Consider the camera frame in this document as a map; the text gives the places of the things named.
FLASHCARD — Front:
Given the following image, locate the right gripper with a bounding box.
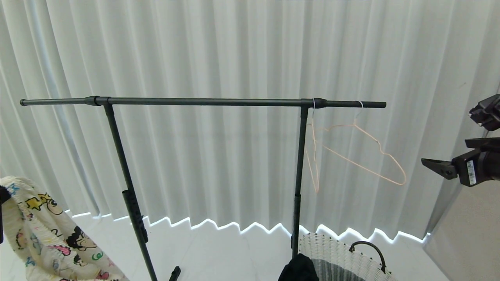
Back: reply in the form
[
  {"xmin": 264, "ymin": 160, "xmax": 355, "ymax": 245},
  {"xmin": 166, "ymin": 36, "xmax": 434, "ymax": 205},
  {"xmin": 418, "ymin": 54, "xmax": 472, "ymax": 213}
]
[{"xmin": 452, "ymin": 149, "xmax": 500, "ymax": 188}]

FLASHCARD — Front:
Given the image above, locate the pink clothes hanger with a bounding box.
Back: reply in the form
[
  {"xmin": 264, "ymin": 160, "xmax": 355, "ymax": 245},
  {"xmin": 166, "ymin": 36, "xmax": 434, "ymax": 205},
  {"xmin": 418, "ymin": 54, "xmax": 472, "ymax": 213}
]
[
  {"xmin": 316, "ymin": 101, "xmax": 407, "ymax": 186},
  {"xmin": 306, "ymin": 103, "xmax": 321, "ymax": 194}
]

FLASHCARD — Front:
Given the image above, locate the cream printed garment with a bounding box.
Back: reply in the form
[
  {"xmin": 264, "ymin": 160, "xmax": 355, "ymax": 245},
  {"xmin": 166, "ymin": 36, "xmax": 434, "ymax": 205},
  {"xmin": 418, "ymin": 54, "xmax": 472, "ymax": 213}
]
[{"xmin": 0, "ymin": 176, "xmax": 129, "ymax": 281}]

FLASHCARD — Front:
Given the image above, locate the white laundry basket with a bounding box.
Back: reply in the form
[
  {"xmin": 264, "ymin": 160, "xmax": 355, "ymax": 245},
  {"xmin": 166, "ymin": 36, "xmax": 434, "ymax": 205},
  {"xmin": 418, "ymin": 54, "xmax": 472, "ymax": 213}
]
[{"xmin": 299, "ymin": 233, "xmax": 399, "ymax": 281}]

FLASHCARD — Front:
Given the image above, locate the black clothes rack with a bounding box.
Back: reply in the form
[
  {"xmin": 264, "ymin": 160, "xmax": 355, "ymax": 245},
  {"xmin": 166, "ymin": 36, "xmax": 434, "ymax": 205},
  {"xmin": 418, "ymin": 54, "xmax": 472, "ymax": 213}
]
[{"xmin": 20, "ymin": 96, "xmax": 387, "ymax": 281}]

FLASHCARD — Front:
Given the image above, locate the black garment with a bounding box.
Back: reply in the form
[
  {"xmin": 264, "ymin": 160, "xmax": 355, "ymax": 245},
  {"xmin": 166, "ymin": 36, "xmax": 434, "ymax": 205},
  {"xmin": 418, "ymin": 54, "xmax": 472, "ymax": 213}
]
[{"xmin": 278, "ymin": 254, "xmax": 320, "ymax": 281}]

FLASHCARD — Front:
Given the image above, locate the white curtain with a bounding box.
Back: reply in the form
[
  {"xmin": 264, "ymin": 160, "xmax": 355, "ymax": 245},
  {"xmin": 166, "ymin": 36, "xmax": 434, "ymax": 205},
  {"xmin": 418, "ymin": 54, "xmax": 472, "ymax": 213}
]
[{"xmin": 0, "ymin": 0, "xmax": 500, "ymax": 244}]

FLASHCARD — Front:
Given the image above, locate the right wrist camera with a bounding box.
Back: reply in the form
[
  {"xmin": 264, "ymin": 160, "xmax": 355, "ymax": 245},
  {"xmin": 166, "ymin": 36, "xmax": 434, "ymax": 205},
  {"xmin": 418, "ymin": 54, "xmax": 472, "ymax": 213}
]
[{"xmin": 465, "ymin": 94, "xmax": 500, "ymax": 152}]

